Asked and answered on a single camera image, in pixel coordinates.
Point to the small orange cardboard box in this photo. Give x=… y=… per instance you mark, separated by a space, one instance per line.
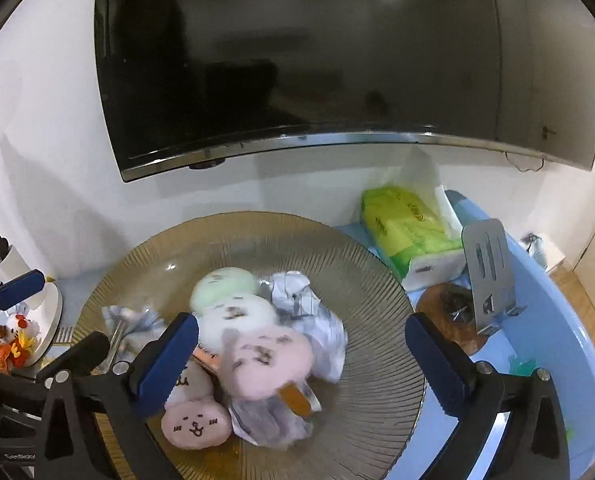
x=205 y=355

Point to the beige plush toy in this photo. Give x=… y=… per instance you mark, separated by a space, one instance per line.
x=195 y=382

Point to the round wooden coaster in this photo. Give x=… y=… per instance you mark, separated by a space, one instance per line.
x=447 y=310

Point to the white cat plush toy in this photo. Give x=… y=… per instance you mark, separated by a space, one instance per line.
x=22 y=325

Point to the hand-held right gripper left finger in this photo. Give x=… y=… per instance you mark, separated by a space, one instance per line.
x=172 y=365

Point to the pink round plush toy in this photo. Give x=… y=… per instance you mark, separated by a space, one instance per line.
x=195 y=422

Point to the white desk lamp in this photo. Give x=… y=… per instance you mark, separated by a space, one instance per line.
x=47 y=320

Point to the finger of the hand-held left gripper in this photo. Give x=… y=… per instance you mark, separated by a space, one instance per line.
x=77 y=355
x=19 y=287

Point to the green tissue pack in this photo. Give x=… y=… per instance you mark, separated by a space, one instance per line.
x=407 y=230

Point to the three-ball dango plush toy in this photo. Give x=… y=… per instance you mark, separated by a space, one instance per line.
x=257 y=340

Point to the white paper ball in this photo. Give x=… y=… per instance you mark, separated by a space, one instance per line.
x=312 y=320
x=272 y=415

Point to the metal phone stand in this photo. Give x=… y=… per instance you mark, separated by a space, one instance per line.
x=492 y=270

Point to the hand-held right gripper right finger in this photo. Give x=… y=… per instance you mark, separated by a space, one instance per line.
x=435 y=365

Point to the black flat television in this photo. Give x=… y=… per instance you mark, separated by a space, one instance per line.
x=327 y=50

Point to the white box with blue brush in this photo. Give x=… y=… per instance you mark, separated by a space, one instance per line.
x=535 y=247

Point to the gold ribbed glass plate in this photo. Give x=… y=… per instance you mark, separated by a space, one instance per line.
x=372 y=355

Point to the teal translucent toy figure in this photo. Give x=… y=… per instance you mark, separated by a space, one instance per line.
x=520 y=365

